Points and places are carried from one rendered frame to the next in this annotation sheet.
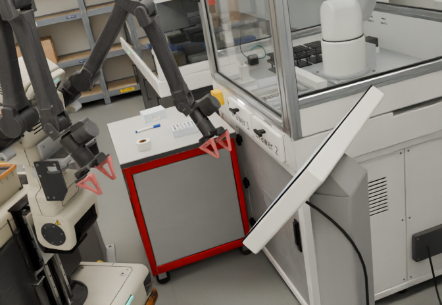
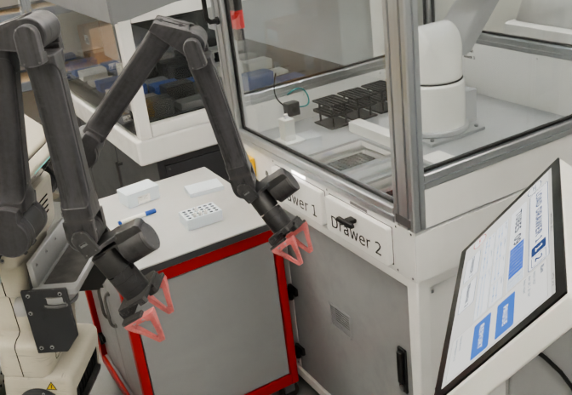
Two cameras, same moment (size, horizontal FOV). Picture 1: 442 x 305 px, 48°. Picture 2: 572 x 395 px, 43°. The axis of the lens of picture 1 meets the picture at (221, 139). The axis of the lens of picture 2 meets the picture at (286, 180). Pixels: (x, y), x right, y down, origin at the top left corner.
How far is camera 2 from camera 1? 46 cm
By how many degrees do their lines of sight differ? 13
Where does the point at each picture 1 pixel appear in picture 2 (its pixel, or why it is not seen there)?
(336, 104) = (469, 180)
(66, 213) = (65, 369)
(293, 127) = (416, 215)
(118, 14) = (153, 50)
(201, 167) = (232, 275)
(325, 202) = not seen: hidden behind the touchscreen
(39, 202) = (20, 355)
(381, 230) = not seen: hidden behind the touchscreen
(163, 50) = (220, 105)
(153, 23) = (209, 64)
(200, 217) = (229, 351)
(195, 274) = not seen: outside the picture
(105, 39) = (127, 88)
